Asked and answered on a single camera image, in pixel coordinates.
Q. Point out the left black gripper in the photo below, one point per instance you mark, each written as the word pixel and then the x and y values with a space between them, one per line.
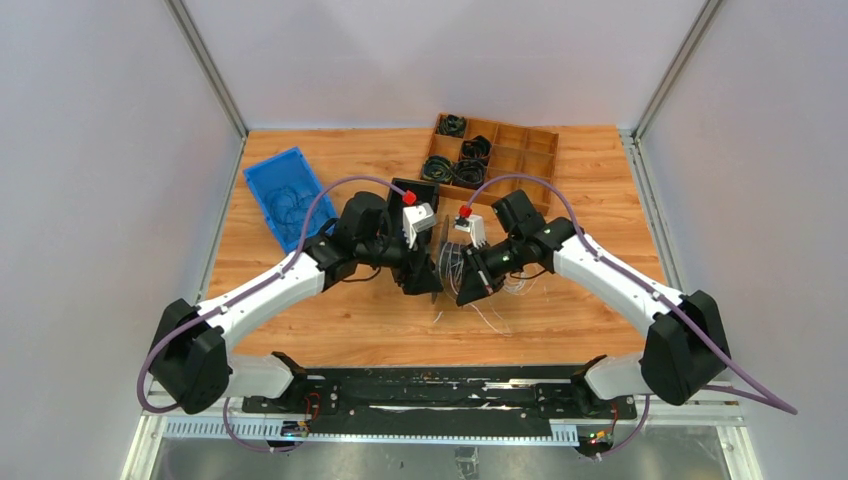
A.
pixel 416 274

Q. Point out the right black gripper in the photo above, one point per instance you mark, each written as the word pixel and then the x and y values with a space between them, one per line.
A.
pixel 478 280

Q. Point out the black cable spool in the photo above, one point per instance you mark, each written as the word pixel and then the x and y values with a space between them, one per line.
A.
pixel 449 262

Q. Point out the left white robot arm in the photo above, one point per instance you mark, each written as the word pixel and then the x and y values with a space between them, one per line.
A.
pixel 191 356

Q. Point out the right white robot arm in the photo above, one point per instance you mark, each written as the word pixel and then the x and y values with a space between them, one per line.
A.
pixel 685 343

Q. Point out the black plastic bin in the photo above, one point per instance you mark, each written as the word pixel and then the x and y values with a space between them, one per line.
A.
pixel 424 191

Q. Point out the wooden compartment tray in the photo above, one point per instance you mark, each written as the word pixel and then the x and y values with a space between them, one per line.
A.
pixel 518 152

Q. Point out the blue plastic bin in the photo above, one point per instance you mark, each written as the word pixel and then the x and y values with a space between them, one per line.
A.
pixel 284 186

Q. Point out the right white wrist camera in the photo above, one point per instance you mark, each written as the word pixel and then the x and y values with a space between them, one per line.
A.
pixel 473 226

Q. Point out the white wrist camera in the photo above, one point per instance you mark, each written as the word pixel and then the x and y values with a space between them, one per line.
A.
pixel 415 220
pixel 473 226

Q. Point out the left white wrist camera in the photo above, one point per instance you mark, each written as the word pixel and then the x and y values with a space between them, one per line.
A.
pixel 415 220

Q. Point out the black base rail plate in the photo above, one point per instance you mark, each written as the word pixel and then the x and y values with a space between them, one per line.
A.
pixel 440 401

